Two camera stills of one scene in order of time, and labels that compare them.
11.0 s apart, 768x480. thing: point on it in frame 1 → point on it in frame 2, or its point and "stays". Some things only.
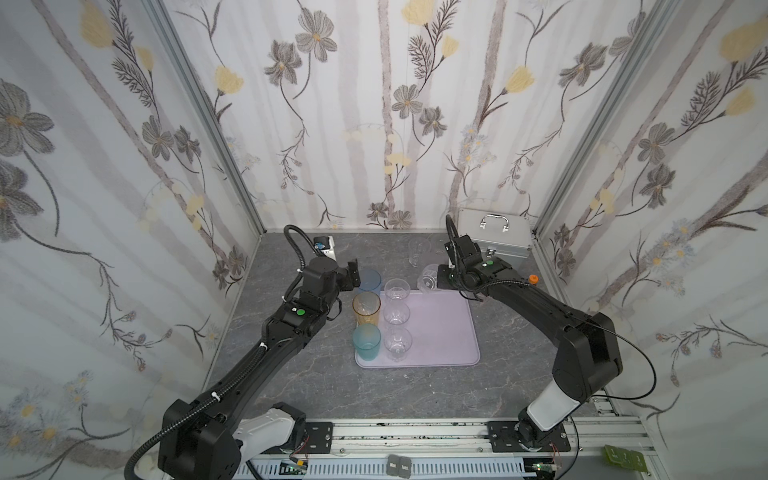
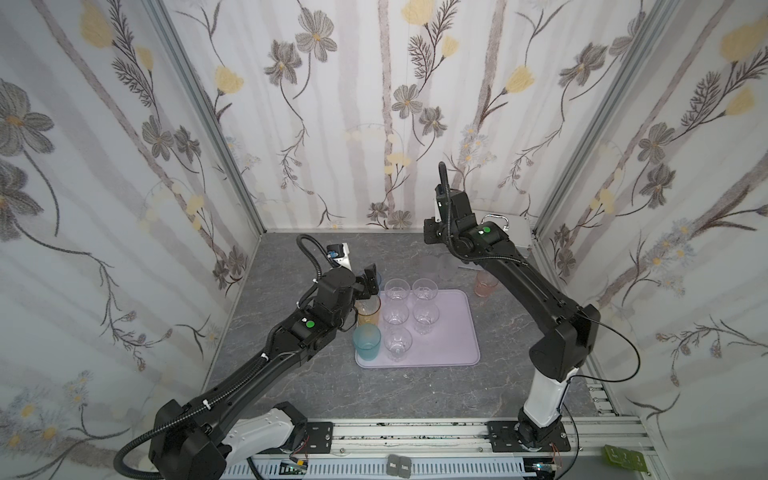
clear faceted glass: x=397 y=341 stays
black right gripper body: x=447 y=278 → x=433 y=229
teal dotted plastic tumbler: x=367 y=338 stays
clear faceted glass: x=396 y=313 stays
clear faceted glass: x=397 y=288 stays
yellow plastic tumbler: x=366 y=306 stays
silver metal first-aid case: x=498 y=234 stays
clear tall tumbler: x=418 y=246 → x=425 y=314
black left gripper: x=349 y=276 → x=368 y=279
